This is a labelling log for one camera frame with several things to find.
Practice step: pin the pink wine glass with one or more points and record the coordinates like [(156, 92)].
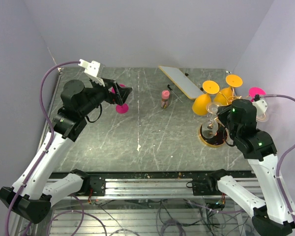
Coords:
[(122, 109), (253, 91)]

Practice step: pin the orange wine glass right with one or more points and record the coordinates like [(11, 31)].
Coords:
[(226, 95)]

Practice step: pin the yellow framed tilted mirror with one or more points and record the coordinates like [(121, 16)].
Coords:
[(182, 81)]

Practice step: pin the clear wine glass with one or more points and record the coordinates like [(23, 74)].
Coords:
[(262, 118), (210, 127)]

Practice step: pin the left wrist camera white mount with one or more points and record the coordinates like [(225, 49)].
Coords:
[(92, 70)]

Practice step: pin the aluminium rail frame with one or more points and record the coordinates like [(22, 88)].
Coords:
[(150, 185)]

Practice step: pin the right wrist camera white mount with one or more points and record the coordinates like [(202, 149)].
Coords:
[(261, 107)]

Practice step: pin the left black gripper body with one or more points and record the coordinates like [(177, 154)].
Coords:
[(100, 93)]

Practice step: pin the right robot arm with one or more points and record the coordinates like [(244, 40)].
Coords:
[(274, 214)]

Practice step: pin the gold wine glass rack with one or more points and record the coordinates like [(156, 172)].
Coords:
[(220, 135)]

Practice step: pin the orange wine glass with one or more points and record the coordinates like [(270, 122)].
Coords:
[(209, 88), (226, 95)]

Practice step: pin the orange wine glass left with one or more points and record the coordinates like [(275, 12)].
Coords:
[(209, 88)]

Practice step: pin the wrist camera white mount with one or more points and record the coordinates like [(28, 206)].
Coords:
[(92, 70), (261, 107)]

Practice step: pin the small pink capped bottle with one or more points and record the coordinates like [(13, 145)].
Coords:
[(165, 95)]

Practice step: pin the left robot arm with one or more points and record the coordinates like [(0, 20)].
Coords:
[(30, 197)]

